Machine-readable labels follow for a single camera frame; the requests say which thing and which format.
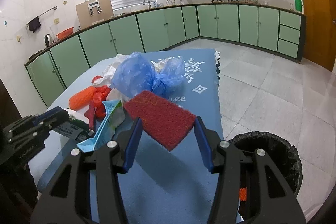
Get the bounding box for steel kettle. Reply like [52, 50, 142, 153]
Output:
[44, 34, 54, 48]

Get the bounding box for small dark red pad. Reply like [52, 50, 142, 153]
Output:
[84, 101, 95, 131]

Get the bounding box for red plastic basin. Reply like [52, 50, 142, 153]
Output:
[56, 27, 74, 40]

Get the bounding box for green thermos bottle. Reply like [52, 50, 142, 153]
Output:
[294, 0, 303, 12]

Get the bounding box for wall towel rail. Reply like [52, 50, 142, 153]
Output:
[26, 6, 58, 28]

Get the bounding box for blue printed tablecloth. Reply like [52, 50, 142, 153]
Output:
[29, 49, 223, 223]

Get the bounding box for chrome sink faucet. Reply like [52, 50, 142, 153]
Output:
[143, 0, 152, 9]

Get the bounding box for dark red scouring pad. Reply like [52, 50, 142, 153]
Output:
[123, 91, 196, 151]

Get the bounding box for red plastic bag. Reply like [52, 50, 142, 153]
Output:
[90, 85, 111, 119]

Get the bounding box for blue plastic bag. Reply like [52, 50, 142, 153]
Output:
[111, 52, 185, 98]

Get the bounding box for white paper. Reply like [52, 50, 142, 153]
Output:
[102, 52, 167, 98]

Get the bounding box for green lower kitchen cabinets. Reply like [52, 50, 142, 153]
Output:
[25, 3, 306, 106]

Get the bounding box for blue milk carton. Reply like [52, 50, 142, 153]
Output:
[77, 100, 125, 153]

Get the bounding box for orange foam fruit net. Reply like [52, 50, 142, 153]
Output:
[69, 86, 96, 111]

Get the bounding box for cardboard box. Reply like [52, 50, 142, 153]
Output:
[76, 0, 114, 29]

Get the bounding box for black trash bin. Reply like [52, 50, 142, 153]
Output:
[227, 130, 304, 200]

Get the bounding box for dark hanging towel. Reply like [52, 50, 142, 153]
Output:
[28, 16, 41, 33]

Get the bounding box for wooden door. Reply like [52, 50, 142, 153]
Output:
[303, 0, 335, 71]

